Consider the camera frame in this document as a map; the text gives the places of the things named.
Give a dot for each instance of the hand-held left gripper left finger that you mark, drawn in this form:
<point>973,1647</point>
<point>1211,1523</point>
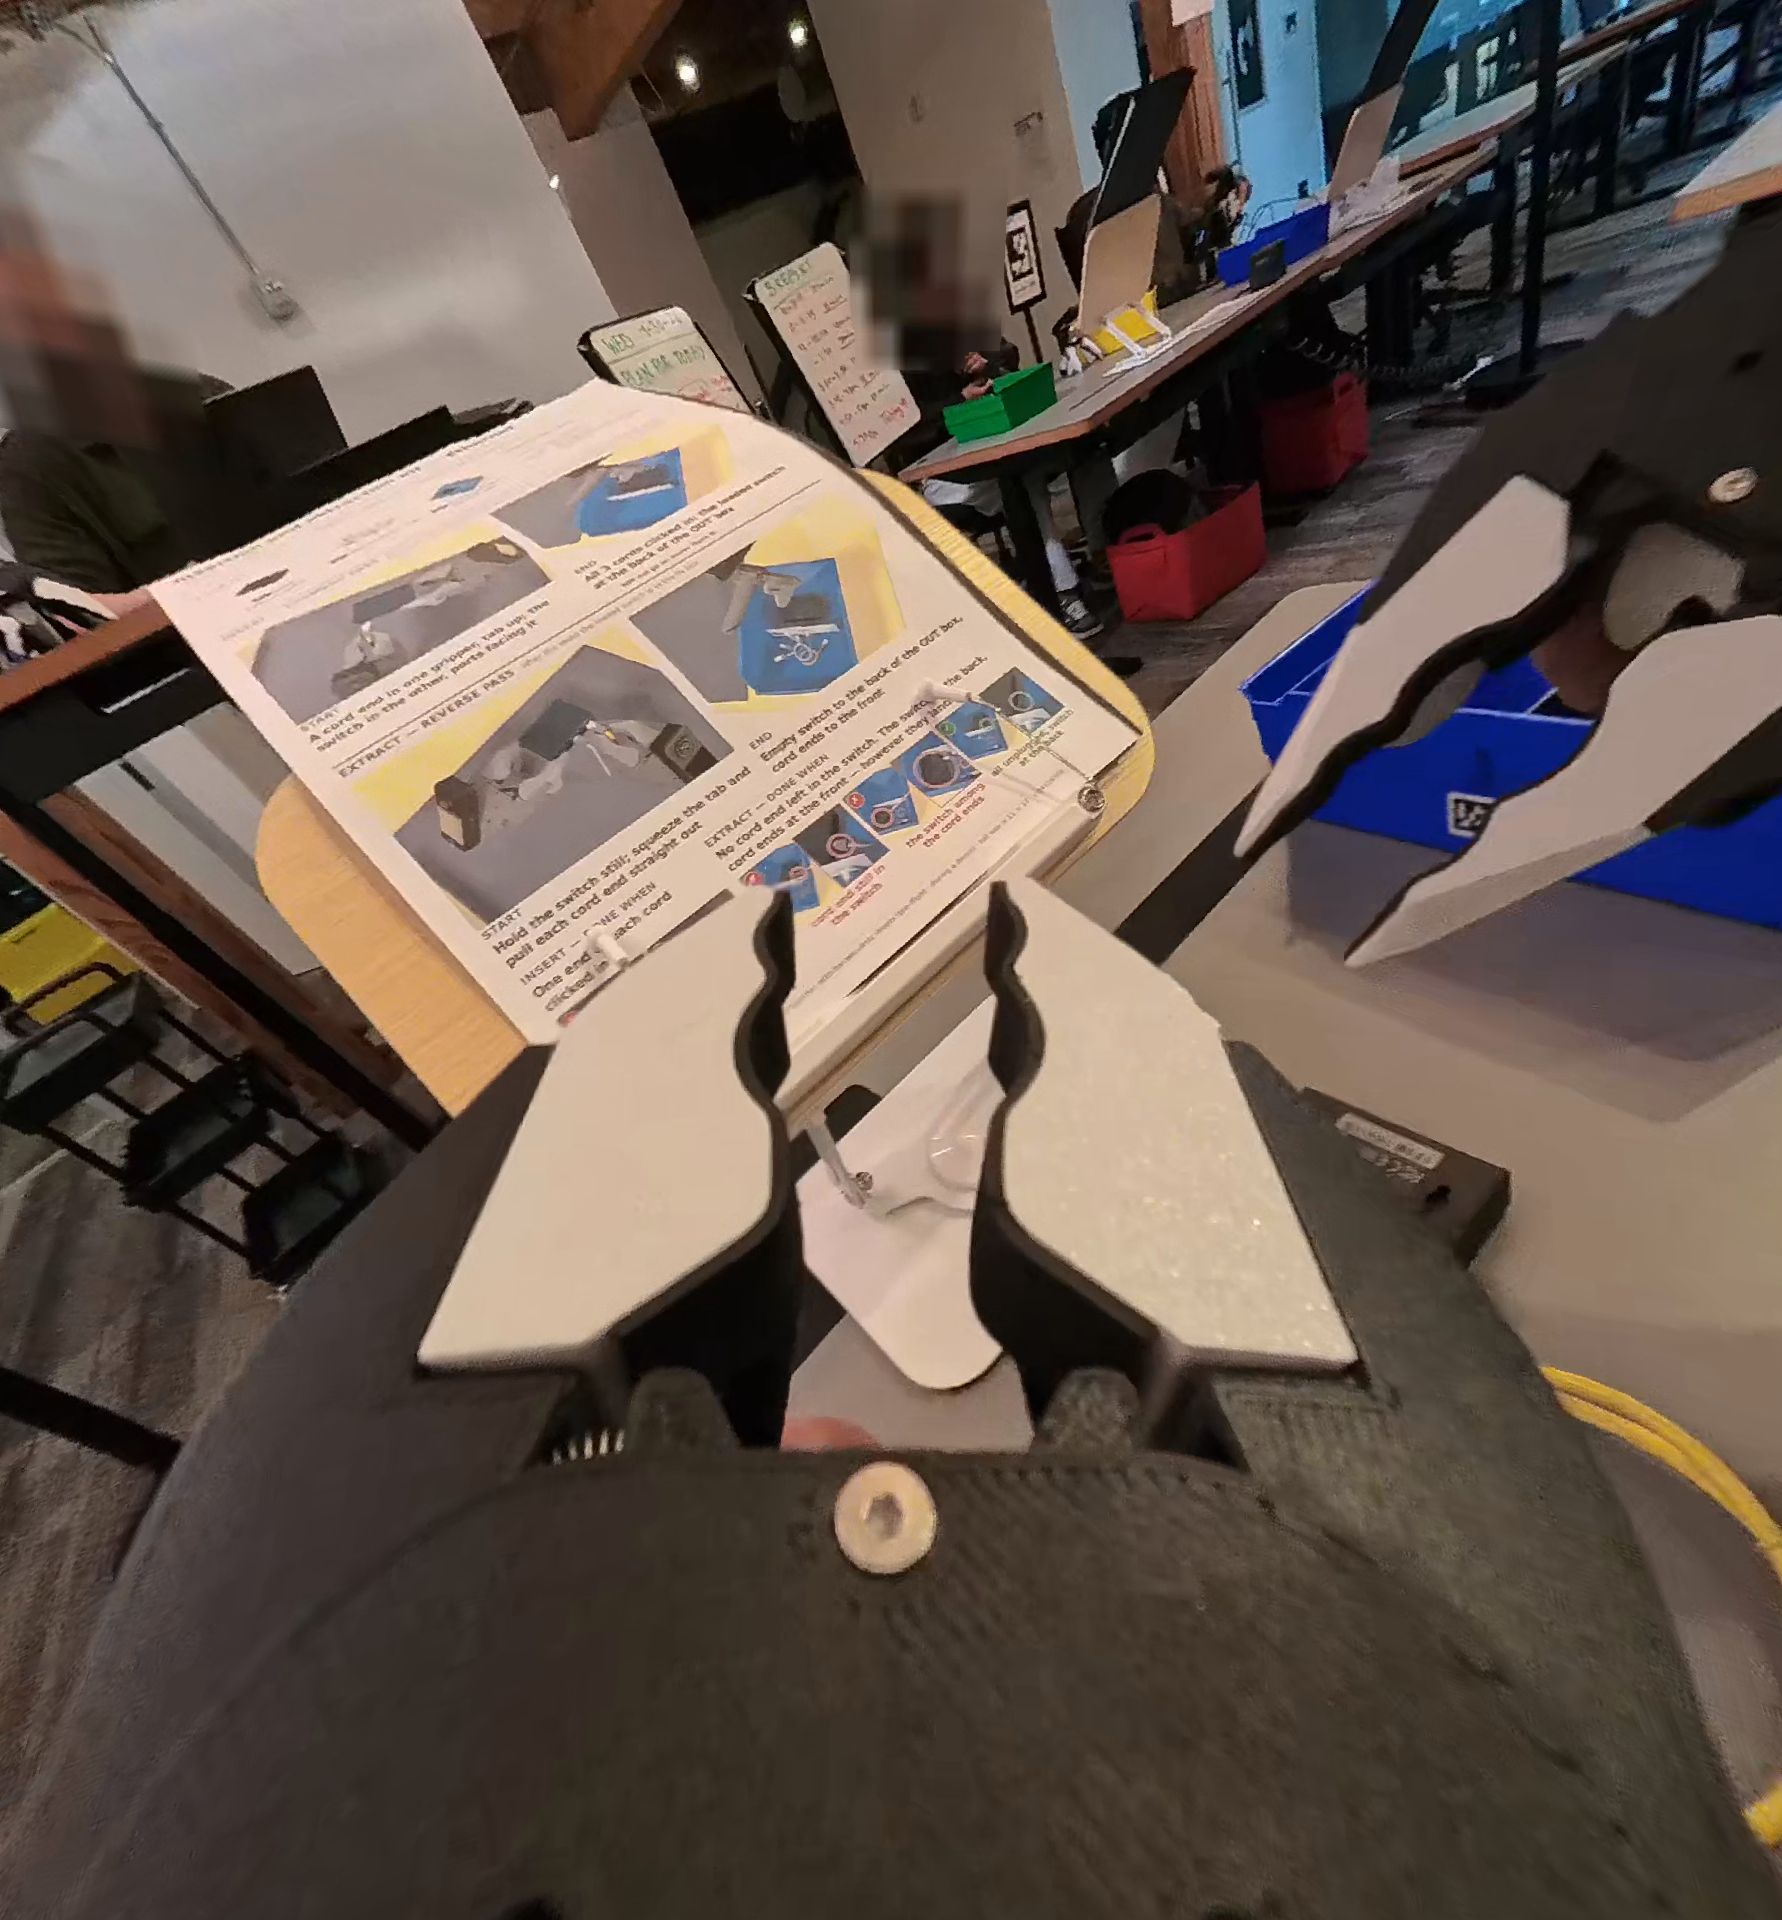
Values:
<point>621,1171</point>

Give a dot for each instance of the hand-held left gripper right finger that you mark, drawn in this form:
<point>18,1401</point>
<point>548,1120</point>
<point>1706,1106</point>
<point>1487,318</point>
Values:
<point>1177,1186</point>

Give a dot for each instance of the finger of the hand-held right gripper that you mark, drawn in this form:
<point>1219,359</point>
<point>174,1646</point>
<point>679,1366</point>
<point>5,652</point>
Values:
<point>1655,750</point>
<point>1461,585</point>

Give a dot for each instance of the blue plastic bin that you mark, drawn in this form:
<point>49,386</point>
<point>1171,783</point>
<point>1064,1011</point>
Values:
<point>1777,871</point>

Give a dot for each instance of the black network switch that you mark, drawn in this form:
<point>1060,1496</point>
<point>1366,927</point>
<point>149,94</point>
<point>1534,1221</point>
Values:
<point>1418,1177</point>

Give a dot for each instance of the red fabric bin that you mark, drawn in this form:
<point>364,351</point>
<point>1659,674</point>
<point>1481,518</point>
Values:
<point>1314,435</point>
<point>1184,559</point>

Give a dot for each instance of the clear plastic board support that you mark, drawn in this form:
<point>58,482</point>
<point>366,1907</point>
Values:
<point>838,1162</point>

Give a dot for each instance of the black floor lamp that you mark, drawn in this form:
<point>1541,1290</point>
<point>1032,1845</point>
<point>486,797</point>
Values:
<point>1538,178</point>

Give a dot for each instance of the long wood-edged desk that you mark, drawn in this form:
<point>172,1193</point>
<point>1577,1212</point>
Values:
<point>1205,323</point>

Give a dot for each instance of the small blue bin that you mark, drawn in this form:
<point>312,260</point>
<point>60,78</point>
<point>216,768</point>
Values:
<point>1273,247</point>

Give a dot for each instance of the tilted board stand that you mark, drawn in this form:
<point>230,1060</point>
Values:
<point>1373,120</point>
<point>1123,240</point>

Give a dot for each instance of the green plastic bin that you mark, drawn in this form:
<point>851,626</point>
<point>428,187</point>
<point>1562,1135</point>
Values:
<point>998,405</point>

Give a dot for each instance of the printed instruction sheet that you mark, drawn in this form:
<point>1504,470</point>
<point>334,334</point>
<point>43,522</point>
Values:
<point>606,631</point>

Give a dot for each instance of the small marker sign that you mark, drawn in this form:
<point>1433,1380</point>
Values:
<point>1023,254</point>

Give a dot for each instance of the yellow storage crate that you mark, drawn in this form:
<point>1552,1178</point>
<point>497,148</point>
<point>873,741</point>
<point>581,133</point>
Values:
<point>52,960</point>

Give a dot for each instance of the whiteboard with written list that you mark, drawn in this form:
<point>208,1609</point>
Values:
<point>838,359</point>

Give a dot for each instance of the brown standing desk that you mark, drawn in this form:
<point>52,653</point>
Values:
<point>21,676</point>

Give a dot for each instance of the whiteboard with green heading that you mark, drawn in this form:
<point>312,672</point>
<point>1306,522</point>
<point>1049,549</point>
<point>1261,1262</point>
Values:
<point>665,367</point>

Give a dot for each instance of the black monitor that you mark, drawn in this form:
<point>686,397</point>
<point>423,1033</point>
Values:
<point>275,420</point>

